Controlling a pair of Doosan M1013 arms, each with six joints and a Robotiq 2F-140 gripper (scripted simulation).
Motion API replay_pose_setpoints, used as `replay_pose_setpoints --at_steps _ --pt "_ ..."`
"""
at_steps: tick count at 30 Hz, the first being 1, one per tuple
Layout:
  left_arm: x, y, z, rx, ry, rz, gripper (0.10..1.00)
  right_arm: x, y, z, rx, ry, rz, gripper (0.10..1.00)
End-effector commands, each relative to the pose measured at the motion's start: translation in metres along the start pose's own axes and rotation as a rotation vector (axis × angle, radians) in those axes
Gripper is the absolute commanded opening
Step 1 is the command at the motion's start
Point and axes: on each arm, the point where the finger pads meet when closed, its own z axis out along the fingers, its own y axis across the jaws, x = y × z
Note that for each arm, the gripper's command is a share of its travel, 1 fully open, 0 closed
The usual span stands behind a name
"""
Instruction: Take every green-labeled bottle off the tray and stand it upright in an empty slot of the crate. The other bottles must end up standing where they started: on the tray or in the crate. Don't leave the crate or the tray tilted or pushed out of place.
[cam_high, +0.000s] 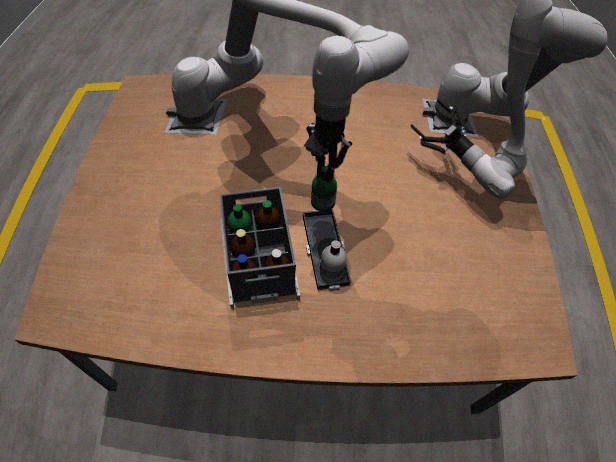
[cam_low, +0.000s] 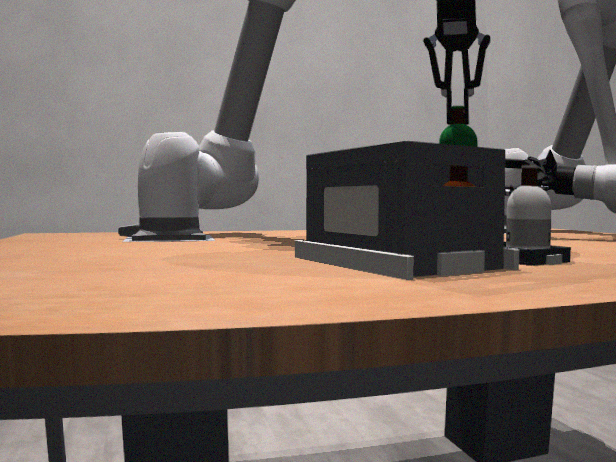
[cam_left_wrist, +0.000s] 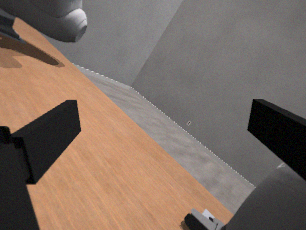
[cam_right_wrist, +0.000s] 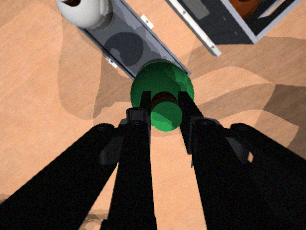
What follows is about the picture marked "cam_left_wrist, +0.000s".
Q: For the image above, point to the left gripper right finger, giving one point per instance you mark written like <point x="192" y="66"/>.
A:
<point x="281" y="131"/>

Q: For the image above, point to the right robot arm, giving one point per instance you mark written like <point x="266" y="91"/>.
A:
<point x="62" y="20"/>

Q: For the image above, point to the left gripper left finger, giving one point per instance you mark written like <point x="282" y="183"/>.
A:
<point x="26" y="155"/>

